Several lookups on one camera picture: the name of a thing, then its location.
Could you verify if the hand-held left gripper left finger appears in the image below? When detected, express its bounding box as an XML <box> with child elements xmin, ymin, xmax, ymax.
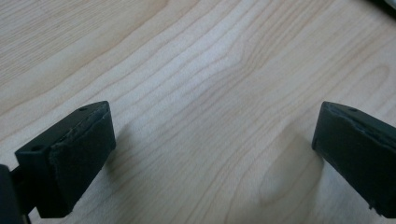
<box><xmin>14</xmin><ymin>100</ymin><xmax>117</xmax><ymax>219</ymax></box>

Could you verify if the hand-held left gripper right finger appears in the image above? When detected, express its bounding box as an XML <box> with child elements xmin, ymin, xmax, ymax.
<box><xmin>311</xmin><ymin>101</ymin><xmax>396</xmax><ymax>219</ymax></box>

